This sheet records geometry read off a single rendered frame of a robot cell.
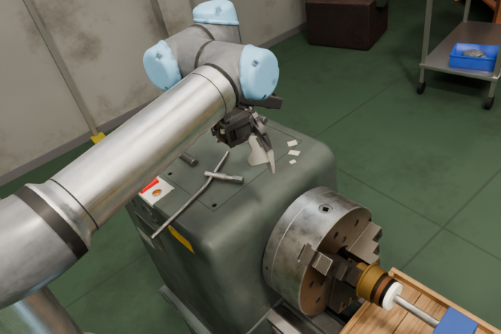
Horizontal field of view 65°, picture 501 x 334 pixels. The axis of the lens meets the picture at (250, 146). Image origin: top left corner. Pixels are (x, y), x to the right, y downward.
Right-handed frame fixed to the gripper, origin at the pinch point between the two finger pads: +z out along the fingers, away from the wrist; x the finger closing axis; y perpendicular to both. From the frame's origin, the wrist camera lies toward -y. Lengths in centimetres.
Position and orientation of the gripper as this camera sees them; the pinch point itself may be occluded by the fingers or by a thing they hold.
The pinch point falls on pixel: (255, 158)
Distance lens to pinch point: 89.5
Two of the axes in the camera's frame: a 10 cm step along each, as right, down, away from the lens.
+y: -7.9, 4.6, -4.1
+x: 5.9, 3.8, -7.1
